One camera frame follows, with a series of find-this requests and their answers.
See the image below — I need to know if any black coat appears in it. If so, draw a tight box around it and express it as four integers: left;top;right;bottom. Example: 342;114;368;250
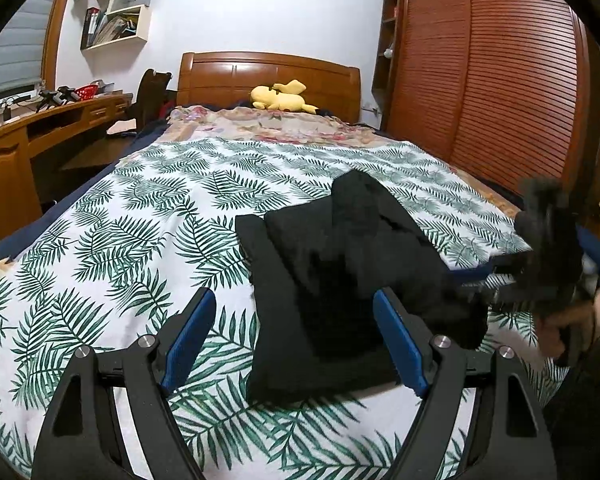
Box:
235;169;492;403

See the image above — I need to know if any wooden slatted wardrobe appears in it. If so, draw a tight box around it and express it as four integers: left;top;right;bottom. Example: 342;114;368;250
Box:
371;0;600;221

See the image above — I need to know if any wooden headboard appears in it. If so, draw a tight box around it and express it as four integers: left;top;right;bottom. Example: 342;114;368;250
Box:
176;51;362;125

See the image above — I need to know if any white wall shelf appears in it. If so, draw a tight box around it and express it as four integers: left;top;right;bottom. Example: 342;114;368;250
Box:
77;0;162;51

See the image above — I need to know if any leaf print bed cover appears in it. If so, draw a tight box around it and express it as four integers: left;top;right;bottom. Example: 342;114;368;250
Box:
0;139;571;480

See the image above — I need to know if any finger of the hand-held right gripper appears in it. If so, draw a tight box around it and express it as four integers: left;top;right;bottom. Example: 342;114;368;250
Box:
447;260;528;307

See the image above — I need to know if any wooden window frame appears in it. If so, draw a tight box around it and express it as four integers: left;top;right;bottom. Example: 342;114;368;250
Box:
40;0;83;87

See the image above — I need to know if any yellow plush toy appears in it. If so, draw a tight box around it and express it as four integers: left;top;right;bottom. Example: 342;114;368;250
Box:
250;79;319;114

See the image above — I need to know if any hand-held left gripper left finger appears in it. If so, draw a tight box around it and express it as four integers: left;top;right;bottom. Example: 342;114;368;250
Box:
34;287;217;480

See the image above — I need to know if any black binder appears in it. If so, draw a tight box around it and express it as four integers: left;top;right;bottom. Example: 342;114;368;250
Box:
81;7;101;50

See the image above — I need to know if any floral blanket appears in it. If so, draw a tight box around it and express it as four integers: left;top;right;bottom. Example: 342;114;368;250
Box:
162;105;396;148

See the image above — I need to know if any person's right hand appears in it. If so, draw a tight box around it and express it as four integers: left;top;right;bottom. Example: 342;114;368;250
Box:
539;287;600;367

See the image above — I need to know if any black tripod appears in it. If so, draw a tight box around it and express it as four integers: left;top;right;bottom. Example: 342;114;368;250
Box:
36;87;78;112

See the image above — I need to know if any grey window blind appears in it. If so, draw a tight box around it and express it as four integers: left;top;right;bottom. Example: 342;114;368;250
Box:
0;0;63;103

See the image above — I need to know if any wooden desk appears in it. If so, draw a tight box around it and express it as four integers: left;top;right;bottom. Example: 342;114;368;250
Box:
0;91;133;253

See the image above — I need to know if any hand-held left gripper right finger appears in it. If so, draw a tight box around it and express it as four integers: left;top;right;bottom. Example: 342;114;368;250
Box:
372;287;556;480

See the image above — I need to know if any dark chair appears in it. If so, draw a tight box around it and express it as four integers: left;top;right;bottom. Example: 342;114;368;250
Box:
107;69;173;137

